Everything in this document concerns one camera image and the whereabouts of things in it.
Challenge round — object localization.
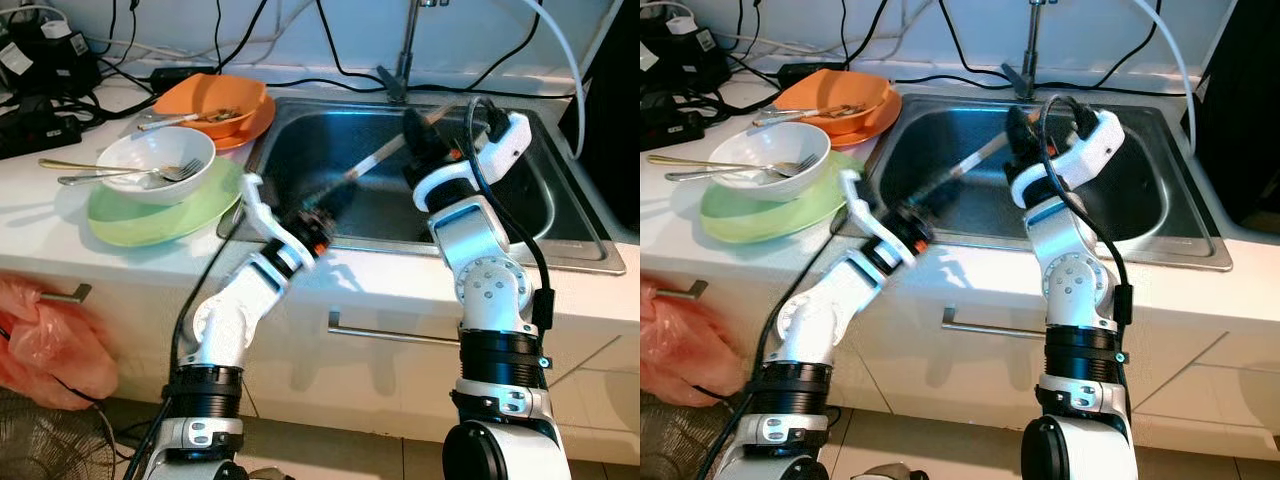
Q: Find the brown chopstick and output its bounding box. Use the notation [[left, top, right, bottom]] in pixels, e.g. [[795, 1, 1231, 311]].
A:
[[922, 98, 1061, 201], [320, 100, 459, 206], [322, 100, 459, 204], [924, 98, 1061, 199]]

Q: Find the white bowl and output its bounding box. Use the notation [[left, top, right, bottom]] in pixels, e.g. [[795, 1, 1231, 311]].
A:
[[718, 122, 831, 201], [97, 126, 216, 206]]

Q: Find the silver fork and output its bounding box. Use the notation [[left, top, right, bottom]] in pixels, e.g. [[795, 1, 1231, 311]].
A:
[[58, 158, 204, 188], [665, 155, 819, 183]]

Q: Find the stainless steel sink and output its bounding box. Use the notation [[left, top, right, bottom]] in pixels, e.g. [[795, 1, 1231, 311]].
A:
[[240, 95, 626, 276], [855, 92, 1233, 273]]

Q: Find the metal faucet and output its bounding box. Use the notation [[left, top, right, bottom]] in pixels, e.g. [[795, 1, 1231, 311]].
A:
[[1003, 0, 1061, 99], [378, 0, 451, 104]]

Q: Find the orange plate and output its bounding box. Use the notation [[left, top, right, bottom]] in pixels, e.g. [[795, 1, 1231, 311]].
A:
[[215, 95, 276, 151], [835, 90, 901, 141]]

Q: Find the orange bowl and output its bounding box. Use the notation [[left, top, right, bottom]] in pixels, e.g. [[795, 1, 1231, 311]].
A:
[[153, 73, 269, 139], [773, 68, 893, 136]]

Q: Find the green plate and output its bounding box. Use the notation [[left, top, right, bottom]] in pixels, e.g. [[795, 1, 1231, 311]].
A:
[[700, 150, 866, 244], [87, 158, 246, 248]]

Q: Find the silver spoon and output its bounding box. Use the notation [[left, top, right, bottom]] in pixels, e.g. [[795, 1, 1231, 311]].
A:
[[137, 108, 241, 131], [752, 103, 866, 126]]

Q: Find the black power brick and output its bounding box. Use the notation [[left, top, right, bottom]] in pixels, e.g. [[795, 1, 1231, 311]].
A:
[[150, 65, 219, 93], [778, 62, 846, 86]]

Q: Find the tall black appliance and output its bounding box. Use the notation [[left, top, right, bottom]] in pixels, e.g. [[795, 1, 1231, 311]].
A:
[[560, 0, 641, 236], [1190, 0, 1280, 226]]

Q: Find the black power strip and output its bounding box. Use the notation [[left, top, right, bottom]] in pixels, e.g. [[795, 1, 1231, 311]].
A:
[[640, 90, 706, 151], [0, 95, 83, 159]]

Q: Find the gold spoon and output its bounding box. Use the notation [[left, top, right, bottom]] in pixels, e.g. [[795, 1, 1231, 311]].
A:
[[645, 153, 741, 169], [38, 157, 131, 173]]

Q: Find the red plastic bag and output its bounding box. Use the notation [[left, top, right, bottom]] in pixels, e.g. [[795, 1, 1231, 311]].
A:
[[640, 280, 746, 408], [0, 278, 119, 411]]

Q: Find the black charger with white label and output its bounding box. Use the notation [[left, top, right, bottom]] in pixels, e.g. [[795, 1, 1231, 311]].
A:
[[0, 20, 101, 96], [640, 15, 731, 93]]

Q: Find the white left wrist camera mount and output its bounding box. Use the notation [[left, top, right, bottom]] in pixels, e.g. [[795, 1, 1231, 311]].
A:
[[238, 172, 321, 269], [838, 168, 919, 269]]

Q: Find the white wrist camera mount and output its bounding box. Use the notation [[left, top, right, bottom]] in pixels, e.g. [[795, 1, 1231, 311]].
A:
[[413, 110, 533, 213], [1008, 107, 1128, 209], [238, 172, 321, 269], [838, 168, 919, 269]]

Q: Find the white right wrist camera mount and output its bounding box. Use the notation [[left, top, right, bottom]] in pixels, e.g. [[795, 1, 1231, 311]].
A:
[[1008, 107, 1128, 209], [413, 110, 533, 213]]

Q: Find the black cable behind sink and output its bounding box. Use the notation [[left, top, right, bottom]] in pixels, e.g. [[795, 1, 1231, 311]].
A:
[[265, 75, 601, 101], [890, 70, 1201, 98]]

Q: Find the white hose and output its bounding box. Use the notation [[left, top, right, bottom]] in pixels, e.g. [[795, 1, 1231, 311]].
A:
[[1135, 0, 1196, 153], [520, 0, 586, 159]]

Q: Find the floor fan with wire grille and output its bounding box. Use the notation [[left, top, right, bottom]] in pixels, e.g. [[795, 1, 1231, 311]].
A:
[[0, 388, 116, 480], [640, 392, 716, 480]]

